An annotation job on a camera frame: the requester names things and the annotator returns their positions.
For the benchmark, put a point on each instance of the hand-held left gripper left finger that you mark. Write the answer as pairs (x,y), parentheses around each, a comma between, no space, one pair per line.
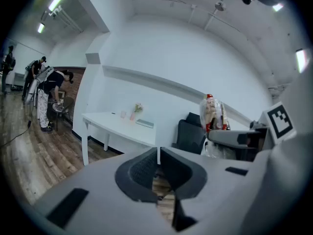
(97,199)

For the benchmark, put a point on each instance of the teal hardcover book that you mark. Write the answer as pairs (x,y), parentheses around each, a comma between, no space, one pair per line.
(144,123)

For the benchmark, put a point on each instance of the brown wooden chair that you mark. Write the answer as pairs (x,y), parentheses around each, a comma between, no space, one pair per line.
(65,106)

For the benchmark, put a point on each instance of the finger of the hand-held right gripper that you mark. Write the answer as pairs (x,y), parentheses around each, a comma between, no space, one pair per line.
(225,136)

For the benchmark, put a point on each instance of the white table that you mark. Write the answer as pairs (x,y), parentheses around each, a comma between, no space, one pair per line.
(110,124)

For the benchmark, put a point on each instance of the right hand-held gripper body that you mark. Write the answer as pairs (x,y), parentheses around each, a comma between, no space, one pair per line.
(278,121)

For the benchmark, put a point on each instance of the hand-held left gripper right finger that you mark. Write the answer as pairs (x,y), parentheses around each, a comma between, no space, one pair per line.
(215,192)

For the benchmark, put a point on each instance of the ceiling junction box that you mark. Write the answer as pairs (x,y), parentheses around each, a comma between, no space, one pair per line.
(220,6)

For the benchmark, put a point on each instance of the black office chair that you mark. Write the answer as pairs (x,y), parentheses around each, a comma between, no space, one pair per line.
(189,133)

